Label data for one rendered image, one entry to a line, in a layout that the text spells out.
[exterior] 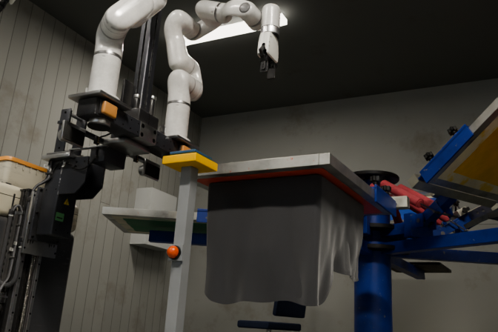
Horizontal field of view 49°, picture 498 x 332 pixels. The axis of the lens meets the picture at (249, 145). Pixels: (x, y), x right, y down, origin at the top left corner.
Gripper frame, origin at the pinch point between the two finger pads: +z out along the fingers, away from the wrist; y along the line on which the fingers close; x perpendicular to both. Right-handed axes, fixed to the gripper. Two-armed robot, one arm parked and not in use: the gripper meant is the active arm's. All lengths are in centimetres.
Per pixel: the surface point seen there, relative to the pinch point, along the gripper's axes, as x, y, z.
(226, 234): -11, 2, 63
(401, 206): 35, -69, 39
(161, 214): -82, -53, 42
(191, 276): -298, -420, 36
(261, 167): 5.6, 12.1, 42.3
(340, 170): 30, 3, 43
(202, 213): -63, -62, 40
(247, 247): -3, 2, 68
